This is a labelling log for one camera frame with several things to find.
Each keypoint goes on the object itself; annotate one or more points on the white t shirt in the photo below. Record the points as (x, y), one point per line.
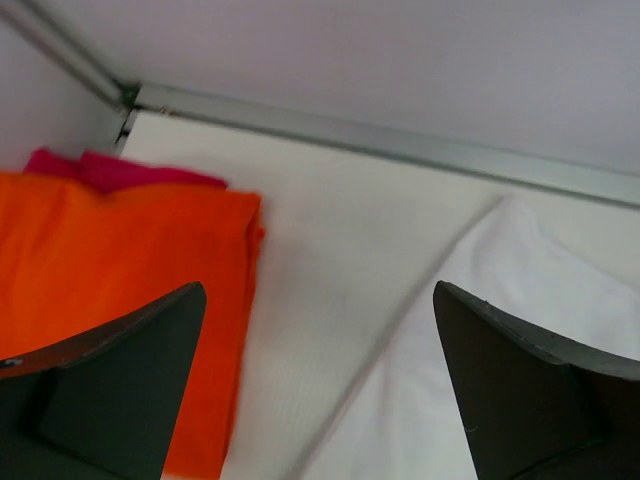
(402, 420)

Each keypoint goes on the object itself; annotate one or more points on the folded orange t shirt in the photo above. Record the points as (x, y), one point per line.
(73, 258)

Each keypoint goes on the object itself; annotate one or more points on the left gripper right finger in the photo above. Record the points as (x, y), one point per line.
(535, 404)

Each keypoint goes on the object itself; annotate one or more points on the left aluminium frame post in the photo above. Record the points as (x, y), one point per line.
(55, 40)

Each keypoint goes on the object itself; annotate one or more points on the folded pink t shirt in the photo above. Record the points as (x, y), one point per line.
(109, 174)

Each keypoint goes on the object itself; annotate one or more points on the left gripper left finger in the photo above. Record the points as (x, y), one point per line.
(102, 404)

